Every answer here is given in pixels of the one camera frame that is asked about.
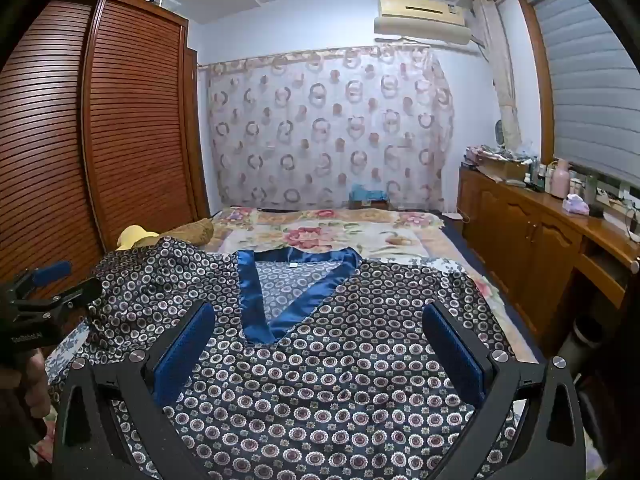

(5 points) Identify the brown louvered wooden wardrobe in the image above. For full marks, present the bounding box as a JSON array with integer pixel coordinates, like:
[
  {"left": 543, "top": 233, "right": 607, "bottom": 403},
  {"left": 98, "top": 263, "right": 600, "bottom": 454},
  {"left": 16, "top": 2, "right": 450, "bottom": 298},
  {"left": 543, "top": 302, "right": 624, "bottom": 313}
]
[{"left": 0, "top": 0, "right": 211, "bottom": 311}]

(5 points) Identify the row of small bottles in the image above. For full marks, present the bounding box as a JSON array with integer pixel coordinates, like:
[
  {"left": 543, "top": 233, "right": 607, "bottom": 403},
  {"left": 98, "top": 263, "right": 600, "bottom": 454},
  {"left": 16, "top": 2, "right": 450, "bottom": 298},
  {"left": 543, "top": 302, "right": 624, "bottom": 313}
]
[{"left": 525, "top": 157, "right": 551, "bottom": 193}]

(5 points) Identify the blue box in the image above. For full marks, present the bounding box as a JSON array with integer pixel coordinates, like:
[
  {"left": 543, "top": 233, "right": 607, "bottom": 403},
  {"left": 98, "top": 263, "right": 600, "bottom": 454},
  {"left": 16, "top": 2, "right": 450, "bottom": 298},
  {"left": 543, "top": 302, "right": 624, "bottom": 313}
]
[{"left": 348, "top": 182, "right": 388, "bottom": 209}]

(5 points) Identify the blue and white floral sheet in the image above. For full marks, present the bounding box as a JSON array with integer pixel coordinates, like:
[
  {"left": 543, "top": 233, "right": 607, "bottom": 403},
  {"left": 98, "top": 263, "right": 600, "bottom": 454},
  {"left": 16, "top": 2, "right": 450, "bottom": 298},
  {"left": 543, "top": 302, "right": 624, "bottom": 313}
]
[{"left": 44, "top": 256, "right": 501, "bottom": 411}]

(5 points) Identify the yellow plush toy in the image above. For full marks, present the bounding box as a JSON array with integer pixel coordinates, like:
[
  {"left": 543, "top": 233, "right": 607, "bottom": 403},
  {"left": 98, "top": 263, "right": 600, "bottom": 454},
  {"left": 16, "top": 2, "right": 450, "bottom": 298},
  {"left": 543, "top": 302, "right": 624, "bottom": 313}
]
[{"left": 116, "top": 225, "right": 161, "bottom": 252}]

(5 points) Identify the cream wall air conditioner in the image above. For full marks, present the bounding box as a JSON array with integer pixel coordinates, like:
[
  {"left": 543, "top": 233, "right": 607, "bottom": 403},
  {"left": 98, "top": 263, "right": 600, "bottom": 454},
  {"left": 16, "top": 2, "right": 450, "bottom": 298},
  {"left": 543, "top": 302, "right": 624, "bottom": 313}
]
[{"left": 374, "top": 0, "right": 481, "bottom": 53}]

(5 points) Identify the pink bottle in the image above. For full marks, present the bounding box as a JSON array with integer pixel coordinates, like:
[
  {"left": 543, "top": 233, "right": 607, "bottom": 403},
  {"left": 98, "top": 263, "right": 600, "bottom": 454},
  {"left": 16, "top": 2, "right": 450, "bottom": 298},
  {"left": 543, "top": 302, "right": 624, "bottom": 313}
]
[{"left": 550, "top": 158, "right": 572, "bottom": 198}]

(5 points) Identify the cream floral blanket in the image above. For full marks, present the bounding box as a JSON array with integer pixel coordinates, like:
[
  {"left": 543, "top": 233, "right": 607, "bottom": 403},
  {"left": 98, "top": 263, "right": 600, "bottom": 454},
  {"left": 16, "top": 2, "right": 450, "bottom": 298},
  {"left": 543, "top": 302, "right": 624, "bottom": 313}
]
[{"left": 207, "top": 205, "right": 541, "bottom": 366}]

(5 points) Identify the beige side curtain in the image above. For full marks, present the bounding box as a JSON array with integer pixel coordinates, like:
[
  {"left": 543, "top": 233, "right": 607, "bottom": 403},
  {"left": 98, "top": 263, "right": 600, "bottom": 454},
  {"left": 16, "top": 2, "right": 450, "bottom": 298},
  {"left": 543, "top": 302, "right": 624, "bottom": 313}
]
[{"left": 472, "top": 0, "right": 523, "bottom": 153}]

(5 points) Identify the person's left hand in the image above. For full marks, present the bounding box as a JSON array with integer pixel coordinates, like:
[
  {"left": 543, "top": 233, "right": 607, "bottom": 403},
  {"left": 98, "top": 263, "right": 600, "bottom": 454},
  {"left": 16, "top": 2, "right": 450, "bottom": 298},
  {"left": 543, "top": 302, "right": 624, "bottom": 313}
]
[{"left": 15, "top": 352, "right": 52, "bottom": 413}]

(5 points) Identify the grey window blind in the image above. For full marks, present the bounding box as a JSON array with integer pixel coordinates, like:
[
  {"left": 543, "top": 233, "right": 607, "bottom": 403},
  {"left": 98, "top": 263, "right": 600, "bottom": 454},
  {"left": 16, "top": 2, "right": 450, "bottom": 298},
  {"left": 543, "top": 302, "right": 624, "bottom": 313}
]
[{"left": 527, "top": 0, "right": 640, "bottom": 186}]

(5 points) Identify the purple tissue pack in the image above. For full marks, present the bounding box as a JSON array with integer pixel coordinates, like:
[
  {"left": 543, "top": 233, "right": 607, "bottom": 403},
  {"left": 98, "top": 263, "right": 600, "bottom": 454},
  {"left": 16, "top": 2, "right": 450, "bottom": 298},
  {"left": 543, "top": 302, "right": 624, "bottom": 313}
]
[{"left": 562, "top": 193, "right": 591, "bottom": 216}]

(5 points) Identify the long wooden cabinet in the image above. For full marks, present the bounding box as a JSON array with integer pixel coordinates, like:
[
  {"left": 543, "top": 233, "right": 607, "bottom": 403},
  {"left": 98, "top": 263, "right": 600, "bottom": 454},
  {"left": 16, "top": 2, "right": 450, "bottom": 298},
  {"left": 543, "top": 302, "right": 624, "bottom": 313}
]
[{"left": 457, "top": 165, "right": 640, "bottom": 356}]

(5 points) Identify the grey round bin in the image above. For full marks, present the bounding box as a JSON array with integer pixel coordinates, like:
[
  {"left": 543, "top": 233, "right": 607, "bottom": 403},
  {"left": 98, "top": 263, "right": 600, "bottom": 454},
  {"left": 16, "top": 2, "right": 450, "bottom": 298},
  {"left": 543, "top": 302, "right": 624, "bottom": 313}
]
[{"left": 555, "top": 317, "right": 606, "bottom": 376}]

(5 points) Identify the sheer ring patterned curtain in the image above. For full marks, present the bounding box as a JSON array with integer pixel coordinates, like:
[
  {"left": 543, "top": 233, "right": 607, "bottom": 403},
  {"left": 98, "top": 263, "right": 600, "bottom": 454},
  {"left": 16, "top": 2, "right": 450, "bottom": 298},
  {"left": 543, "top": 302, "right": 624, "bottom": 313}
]
[{"left": 199, "top": 45, "right": 457, "bottom": 213}]

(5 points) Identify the navy circle patterned shirt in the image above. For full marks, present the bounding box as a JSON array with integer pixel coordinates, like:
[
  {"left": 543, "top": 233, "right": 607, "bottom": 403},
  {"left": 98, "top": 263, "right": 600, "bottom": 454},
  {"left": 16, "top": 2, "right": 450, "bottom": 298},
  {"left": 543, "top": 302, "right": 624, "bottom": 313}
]
[{"left": 87, "top": 237, "right": 518, "bottom": 480}]

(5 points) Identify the wooden window frame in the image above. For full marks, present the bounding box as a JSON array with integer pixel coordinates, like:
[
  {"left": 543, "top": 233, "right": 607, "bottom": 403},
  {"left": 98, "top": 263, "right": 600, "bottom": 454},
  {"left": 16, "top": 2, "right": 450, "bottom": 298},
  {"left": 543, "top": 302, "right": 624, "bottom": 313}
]
[{"left": 515, "top": 0, "right": 640, "bottom": 196}]

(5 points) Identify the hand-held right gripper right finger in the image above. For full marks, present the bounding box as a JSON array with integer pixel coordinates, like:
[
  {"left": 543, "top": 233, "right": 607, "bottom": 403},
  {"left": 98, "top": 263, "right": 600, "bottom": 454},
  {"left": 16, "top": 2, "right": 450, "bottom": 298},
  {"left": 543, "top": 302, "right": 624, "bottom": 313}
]
[{"left": 422, "top": 301, "right": 586, "bottom": 480}]

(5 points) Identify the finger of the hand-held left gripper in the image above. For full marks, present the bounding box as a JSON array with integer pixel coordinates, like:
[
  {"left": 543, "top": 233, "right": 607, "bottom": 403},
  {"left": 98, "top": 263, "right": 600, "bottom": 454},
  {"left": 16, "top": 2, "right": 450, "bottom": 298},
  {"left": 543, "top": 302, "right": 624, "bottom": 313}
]
[
  {"left": 47, "top": 278, "right": 103, "bottom": 315},
  {"left": 22, "top": 260, "right": 72, "bottom": 290}
]

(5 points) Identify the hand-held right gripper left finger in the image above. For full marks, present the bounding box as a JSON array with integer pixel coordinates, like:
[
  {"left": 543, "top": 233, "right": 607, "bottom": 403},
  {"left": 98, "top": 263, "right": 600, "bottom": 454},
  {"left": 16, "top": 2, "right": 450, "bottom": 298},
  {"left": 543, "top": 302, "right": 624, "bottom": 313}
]
[{"left": 52, "top": 301, "right": 216, "bottom": 480}]

